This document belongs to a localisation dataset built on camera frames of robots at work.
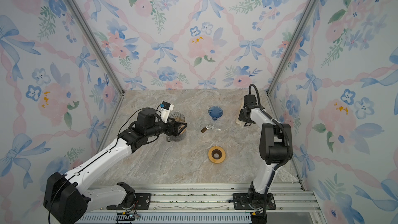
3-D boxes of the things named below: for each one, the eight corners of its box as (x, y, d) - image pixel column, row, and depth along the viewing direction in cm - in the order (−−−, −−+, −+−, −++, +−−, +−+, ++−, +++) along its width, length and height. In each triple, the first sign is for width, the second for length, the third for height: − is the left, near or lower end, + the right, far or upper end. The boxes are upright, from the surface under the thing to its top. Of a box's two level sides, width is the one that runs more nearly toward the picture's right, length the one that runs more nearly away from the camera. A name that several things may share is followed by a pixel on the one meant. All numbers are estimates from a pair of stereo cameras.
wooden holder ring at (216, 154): (208, 163, 88) (208, 161, 86) (208, 148, 94) (208, 146, 92) (225, 163, 88) (226, 161, 86) (223, 148, 94) (224, 146, 92)
